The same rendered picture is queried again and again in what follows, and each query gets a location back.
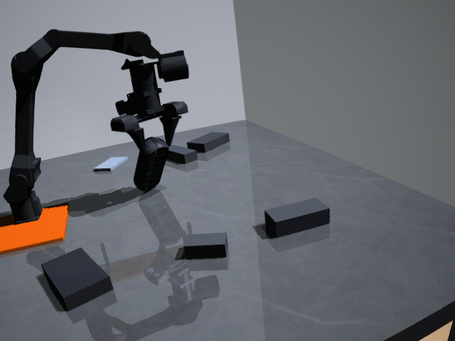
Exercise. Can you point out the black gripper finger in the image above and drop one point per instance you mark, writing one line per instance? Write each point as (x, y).
(138, 136)
(169, 127)

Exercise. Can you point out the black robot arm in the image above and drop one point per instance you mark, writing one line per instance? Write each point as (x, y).
(26, 71)

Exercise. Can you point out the dark grey switch panel with green rocker switches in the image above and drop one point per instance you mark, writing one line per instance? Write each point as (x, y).
(149, 167)

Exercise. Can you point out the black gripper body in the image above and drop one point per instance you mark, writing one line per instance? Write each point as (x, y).
(148, 107)

